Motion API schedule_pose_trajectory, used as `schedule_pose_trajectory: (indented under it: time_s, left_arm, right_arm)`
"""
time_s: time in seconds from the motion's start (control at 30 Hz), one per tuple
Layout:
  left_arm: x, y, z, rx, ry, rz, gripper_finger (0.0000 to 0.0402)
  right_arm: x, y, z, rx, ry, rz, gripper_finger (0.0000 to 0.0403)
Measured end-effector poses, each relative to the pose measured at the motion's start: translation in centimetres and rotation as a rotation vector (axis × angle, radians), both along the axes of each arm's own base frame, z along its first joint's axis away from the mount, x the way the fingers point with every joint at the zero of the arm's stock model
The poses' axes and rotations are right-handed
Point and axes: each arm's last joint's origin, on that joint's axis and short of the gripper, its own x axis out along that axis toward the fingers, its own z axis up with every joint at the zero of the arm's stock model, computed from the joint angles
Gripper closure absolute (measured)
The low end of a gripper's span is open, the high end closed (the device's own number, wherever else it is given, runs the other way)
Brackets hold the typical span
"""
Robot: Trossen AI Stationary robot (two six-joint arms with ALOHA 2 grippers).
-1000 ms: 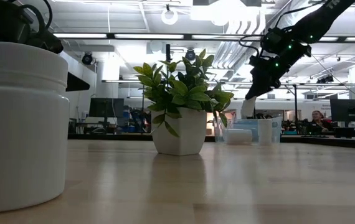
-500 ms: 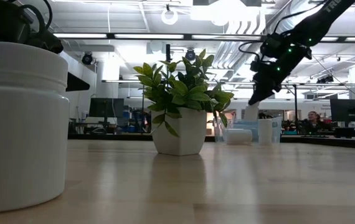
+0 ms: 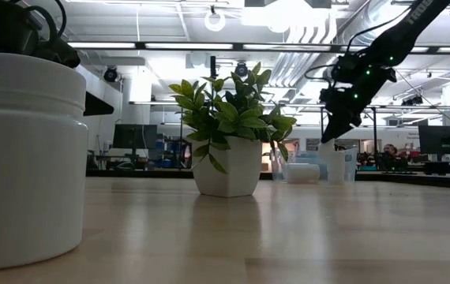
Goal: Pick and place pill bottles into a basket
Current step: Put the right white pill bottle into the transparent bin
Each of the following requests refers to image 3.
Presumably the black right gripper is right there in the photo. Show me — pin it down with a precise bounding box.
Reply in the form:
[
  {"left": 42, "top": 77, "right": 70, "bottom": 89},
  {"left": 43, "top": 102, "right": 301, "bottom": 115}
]
[{"left": 319, "top": 53, "right": 399, "bottom": 144}]

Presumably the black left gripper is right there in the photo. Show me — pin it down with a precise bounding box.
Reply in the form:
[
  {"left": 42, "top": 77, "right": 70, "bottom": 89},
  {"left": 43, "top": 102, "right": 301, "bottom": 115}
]
[{"left": 0, "top": 0, "right": 114, "bottom": 117}]

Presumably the clear plastic basket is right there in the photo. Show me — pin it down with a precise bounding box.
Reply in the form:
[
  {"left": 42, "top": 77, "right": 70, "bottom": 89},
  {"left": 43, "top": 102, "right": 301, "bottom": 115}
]
[{"left": 274, "top": 145, "right": 359, "bottom": 185}]

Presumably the black monitor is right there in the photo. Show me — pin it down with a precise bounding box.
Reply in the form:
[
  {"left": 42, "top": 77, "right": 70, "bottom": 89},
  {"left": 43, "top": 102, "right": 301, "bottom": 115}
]
[
  {"left": 418, "top": 125, "right": 450, "bottom": 155},
  {"left": 112, "top": 124, "right": 158, "bottom": 150}
]

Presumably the person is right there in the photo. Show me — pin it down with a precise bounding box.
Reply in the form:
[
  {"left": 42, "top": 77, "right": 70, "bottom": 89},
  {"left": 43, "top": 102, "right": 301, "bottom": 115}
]
[{"left": 381, "top": 143, "right": 400, "bottom": 171}]

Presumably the black overhead light bar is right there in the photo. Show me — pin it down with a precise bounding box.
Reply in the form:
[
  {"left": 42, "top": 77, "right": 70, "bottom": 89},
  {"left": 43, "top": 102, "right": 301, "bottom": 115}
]
[{"left": 66, "top": 40, "right": 450, "bottom": 55}]

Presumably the green plant in white pot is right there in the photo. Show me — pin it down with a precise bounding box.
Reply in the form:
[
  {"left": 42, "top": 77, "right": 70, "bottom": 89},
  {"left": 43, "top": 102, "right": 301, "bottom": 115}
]
[{"left": 168, "top": 62, "right": 298, "bottom": 198}]

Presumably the white ring light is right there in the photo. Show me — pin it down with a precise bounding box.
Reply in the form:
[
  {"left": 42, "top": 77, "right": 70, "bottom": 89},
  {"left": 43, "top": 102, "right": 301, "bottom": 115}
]
[{"left": 204, "top": 8, "right": 227, "bottom": 32}]

